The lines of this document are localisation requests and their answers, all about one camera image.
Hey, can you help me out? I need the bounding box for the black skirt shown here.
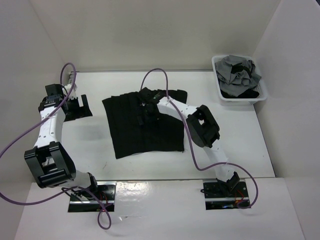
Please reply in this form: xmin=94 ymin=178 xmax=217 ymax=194
xmin=102 ymin=89 xmax=188 ymax=159

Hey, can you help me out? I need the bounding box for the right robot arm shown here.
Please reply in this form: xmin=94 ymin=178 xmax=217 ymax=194
xmin=138 ymin=87 xmax=240 ymax=197

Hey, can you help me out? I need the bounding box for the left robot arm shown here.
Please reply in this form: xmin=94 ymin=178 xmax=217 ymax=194
xmin=24 ymin=84 xmax=100 ymax=200

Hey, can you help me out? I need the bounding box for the black garment in basket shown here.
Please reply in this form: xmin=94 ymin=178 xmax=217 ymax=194
xmin=217 ymin=63 xmax=261 ymax=99

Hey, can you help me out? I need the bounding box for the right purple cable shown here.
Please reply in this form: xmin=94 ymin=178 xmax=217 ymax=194
xmin=140 ymin=67 xmax=260 ymax=209

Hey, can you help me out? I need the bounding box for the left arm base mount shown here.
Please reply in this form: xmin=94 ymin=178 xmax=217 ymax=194
xmin=66 ymin=180 xmax=117 ymax=213

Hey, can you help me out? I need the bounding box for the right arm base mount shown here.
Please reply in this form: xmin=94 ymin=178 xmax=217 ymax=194
xmin=200 ymin=180 xmax=251 ymax=210

